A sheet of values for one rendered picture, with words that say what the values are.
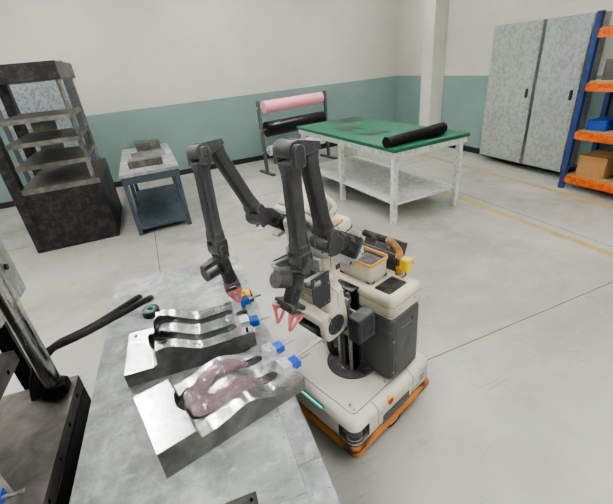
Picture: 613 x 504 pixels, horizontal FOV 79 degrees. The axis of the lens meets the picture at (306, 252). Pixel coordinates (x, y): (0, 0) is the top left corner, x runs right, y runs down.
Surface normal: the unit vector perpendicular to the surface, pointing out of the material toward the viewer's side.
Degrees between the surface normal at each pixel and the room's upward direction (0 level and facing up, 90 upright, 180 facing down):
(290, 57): 90
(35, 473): 0
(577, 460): 0
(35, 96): 90
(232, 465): 0
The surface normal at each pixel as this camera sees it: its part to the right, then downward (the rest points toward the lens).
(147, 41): 0.39, 0.40
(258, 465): -0.09, -0.88
